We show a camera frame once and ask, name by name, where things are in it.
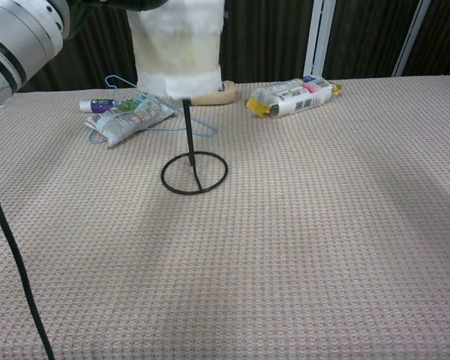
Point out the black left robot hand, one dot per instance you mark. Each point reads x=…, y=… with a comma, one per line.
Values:
x=135, y=3

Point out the paper towel roll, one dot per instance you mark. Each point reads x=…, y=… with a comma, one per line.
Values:
x=172, y=45

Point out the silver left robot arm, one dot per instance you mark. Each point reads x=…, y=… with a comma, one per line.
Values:
x=18, y=37

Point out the white tube purple label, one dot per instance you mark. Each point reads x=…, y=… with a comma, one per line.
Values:
x=96, y=105

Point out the crumpled silver snack bag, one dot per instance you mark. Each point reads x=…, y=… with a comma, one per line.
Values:
x=127, y=120

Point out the beige mayonnaise squeeze bottle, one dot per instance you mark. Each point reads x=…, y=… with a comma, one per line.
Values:
x=225, y=96

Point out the dark pleated curtain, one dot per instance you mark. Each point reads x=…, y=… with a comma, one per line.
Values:
x=266, y=37

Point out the white yellow snack package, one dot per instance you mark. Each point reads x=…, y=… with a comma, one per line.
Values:
x=296, y=99

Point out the beige waffle weave tablecloth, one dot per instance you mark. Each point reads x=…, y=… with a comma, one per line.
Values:
x=285, y=243

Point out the white metal frame post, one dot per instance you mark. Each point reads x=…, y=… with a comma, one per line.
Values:
x=317, y=45
x=408, y=45

